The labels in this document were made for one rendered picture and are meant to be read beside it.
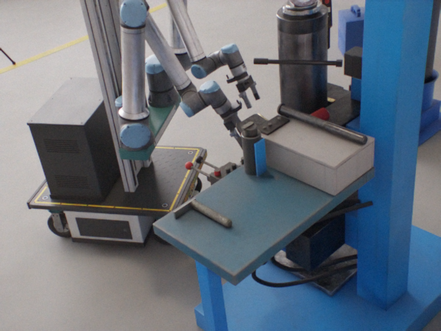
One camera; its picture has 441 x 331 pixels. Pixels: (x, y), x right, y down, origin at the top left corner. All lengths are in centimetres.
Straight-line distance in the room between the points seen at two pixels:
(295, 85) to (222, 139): 197
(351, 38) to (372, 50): 324
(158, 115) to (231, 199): 142
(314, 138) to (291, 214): 33
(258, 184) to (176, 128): 261
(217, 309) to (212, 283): 13
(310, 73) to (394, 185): 59
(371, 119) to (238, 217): 73
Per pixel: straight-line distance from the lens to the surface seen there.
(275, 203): 229
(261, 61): 265
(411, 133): 272
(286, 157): 239
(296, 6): 273
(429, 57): 456
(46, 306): 367
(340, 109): 283
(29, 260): 401
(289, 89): 286
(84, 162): 361
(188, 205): 230
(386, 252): 297
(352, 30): 572
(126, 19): 289
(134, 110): 309
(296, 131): 246
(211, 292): 229
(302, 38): 273
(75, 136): 353
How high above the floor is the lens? 246
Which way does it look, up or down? 33 degrees down
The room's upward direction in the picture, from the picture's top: 8 degrees counter-clockwise
